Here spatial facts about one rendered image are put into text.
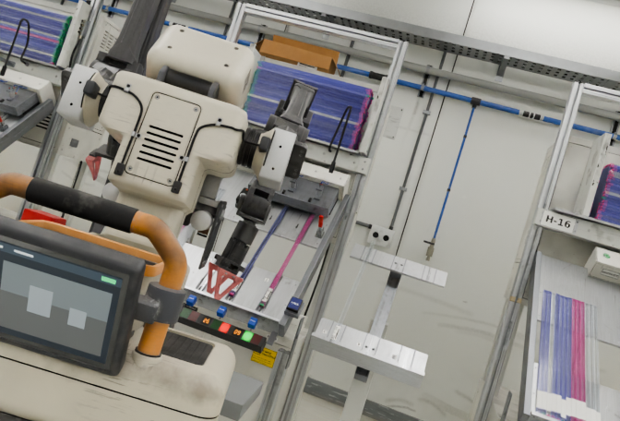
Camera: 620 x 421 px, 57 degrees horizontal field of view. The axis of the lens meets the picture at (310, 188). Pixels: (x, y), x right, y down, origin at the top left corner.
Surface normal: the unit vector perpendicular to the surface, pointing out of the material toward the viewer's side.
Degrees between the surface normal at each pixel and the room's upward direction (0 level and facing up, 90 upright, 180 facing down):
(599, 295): 44
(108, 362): 115
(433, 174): 90
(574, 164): 90
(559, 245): 90
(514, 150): 90
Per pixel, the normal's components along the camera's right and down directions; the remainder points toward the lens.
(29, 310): -0.09, 0.36
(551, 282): 0.08, -0.76
